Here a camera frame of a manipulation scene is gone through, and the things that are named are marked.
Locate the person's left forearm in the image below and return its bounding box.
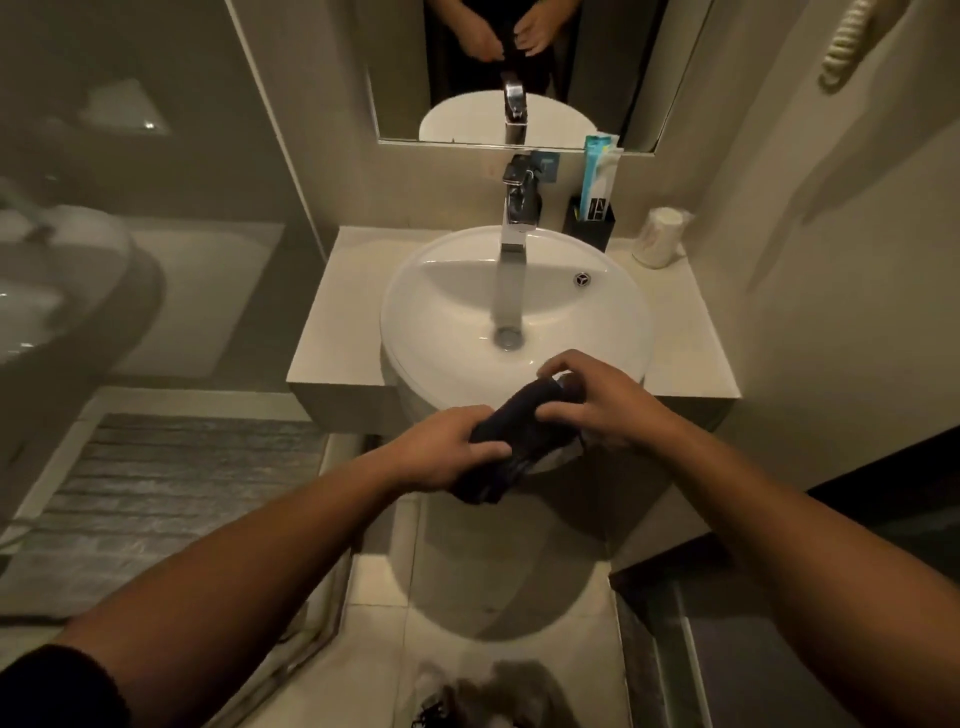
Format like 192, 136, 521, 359
56, 448, 402, 728

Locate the beige coiled cord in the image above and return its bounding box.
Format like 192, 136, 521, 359
818, 0, 880, 94

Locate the black sleeve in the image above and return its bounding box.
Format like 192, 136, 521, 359
0, 643, 133, 728

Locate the white toiletry packet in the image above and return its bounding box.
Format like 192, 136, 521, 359
592, 146, 625, 222

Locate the person's right forearm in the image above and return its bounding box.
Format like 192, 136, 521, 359
651, 416, 960, 728

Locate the white round sink basin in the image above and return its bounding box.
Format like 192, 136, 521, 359
378, 225, 655, 481

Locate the person's right hand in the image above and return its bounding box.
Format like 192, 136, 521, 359
534, 348, 678, 453

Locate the chrome faucet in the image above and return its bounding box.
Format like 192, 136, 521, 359
491, 153, 543, 335

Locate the wall mirror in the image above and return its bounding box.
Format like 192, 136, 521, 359
352, 0, 715, 156

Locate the glass shower partition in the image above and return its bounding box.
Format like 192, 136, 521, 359
0, 0, 331, 541

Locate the teal toothbrush packet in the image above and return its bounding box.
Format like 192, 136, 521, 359
579, 133, 621, 222

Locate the dark navy cloth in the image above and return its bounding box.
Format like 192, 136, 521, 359
448, 375, 588, 506

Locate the person's left hand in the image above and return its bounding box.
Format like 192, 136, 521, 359
377, 405, 513, 498

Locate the black toiletry holder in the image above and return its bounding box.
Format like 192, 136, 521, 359
563, 196, 617, 253

